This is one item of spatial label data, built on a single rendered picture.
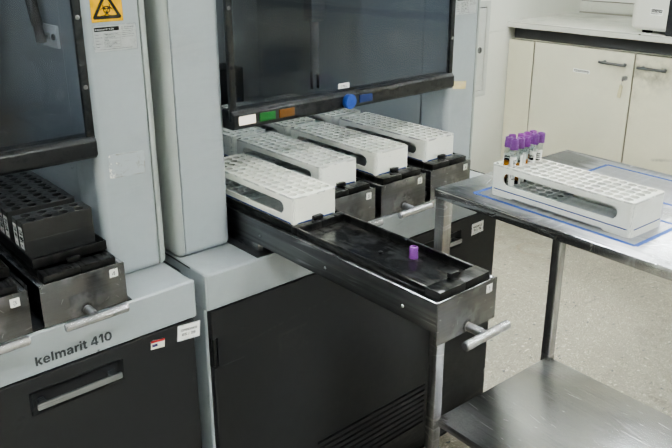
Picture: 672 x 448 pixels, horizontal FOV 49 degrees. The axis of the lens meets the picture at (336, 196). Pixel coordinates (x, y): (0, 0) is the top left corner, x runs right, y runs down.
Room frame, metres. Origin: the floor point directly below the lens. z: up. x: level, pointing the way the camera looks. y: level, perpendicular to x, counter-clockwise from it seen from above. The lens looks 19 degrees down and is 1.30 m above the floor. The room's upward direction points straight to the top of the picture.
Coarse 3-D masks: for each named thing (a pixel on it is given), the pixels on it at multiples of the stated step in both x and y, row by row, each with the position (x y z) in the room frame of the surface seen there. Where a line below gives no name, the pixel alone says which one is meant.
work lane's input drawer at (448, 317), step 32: (256, 224) 1.27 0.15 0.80; (288, 224) 1.21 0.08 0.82; (320, 224) 1.23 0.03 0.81; (352, 224) 1.24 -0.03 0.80; (288, 256) 1.19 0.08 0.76; (320, 256) 1.13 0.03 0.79; (352, 256) 1.08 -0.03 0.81; (384, 256) 1.10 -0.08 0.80; (448, 256) 1.07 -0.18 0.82; (352, 288) 1.07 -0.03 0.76; (384, 288) 1.01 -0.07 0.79; (416, 288) 0.98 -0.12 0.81; (448, 288) 0.96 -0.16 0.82; (480, 288) 1.00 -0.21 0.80; (416, 320) 0.96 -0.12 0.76; (448, 320) 0.95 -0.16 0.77; (480, 320) 1.00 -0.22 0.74
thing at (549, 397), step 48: (480, 192) 1.37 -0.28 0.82; (576, 240) 1.15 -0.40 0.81; (624, 240) 1.13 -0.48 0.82; (432, 336) 1.39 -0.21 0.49; (432, 384) 1.39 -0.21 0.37; (528, 384) 1.53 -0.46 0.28; (576, 384) 1.53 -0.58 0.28; (432, 432) 1.38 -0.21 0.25; (480, 432) 1.34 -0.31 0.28; (528, 432) 1.34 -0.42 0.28; (576, 432) 1.34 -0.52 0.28; (624, 432) 1.34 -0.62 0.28
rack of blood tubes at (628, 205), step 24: (504, 168) 1.34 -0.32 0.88; (528, 168) 1.33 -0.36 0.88; (552, 168) 1.33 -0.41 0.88; (576, 168) 1.33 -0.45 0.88; (504, 192) 1.34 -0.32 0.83; (528, 192) 1.30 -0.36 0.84; (552, 192) 1.30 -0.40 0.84; (576, 192) 1.22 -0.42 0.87; (600, 192) 1.19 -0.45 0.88; (624, 192) 1.19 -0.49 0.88; (648, 192) 1.20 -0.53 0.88; (576, 216) 1.22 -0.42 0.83; (600, 216) 1.18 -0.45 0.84; (624, 216) 1.15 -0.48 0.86; (648, 216) 1.17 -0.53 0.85
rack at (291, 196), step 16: (224, 160) 1.44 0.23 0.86; (240, 160) 1.46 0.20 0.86; (256, 160) 1.46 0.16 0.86; (240, 176) 1.34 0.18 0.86; (256, 176) 1.35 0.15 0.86; (272, 176) 1.35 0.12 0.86; (288, 176) 1.34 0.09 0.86; (304, 176) 1.34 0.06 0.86; (240, 192) 1.39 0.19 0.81; (256, 192) 1.39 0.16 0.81; (272, 192) 1.25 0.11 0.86; (288, 192) 1.25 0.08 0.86; (304, 192) 1.25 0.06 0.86; (320, 192) 1.25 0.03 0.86; (272, 208) 1.32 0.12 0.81; (288, 208) 1.22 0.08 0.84; (304, 208) 1.23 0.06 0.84; (320, 208) 1.25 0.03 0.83
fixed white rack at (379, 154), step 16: (304, 128) 1.71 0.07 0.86; (320, 128) 1.71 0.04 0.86; (336, 128) 1.71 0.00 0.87; (320, 144) 1.70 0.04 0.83; (336, 144) 1.59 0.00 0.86; (352, 144) 1.56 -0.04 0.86; (368, 144) 1.56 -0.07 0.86; (384, 144) 1.57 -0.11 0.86; (400, 144) 1.57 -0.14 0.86; (368, 160) 1.51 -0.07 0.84; (384, 160) 1.51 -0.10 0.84; (400, 160) 1.54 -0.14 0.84
